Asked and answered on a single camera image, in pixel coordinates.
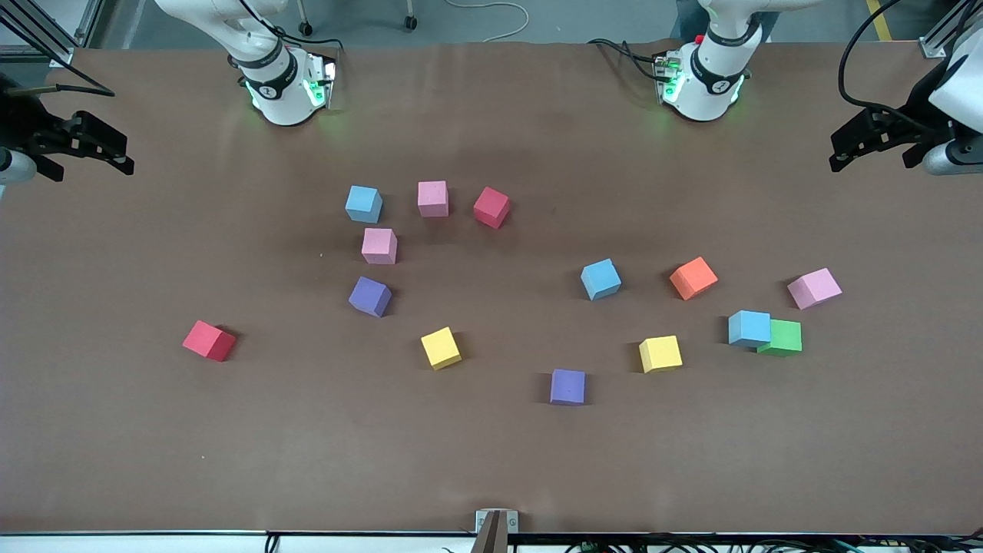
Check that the aluminium frame profile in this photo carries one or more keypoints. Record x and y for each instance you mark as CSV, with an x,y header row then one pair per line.
x,y
61,56
931,48

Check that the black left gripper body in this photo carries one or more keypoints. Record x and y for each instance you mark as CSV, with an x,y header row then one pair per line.
x,y
916,105

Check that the black chair caster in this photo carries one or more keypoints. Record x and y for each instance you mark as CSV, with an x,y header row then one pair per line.
x,y
306,29
411,23

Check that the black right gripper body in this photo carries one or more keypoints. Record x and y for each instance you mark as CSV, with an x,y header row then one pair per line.
x,y
21,123

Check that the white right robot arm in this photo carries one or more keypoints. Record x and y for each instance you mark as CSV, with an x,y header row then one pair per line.
x,y
280,100

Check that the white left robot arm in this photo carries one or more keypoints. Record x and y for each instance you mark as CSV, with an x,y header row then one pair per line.
x,y
706,96

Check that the purple foam cube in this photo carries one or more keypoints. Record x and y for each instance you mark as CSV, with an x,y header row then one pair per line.
x,y
567,386
370,296

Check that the pink foam cube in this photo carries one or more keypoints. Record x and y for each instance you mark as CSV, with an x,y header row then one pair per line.
x,y
432,198
379,246
814,288

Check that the metal table edge bracket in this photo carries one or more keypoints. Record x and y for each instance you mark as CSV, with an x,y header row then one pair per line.
x,y
495,526

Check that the orange foam cube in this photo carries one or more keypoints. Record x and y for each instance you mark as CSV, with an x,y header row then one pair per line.
x,y
693,277

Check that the red foam cube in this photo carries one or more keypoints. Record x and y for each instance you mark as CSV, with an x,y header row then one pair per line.
x,y
491,206
209,340

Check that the blue foam cube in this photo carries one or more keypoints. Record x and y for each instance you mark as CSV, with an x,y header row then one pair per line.
x,y
749,329
600,279
363,203

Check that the white table edge rail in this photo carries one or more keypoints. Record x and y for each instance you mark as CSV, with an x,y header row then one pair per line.
x,y
115,544

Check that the yellow foam cube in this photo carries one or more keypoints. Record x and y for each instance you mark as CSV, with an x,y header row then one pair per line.
x,y
441,348
660,354

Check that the green foam cube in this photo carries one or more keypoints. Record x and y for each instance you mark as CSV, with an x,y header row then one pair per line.
x,y
787,338

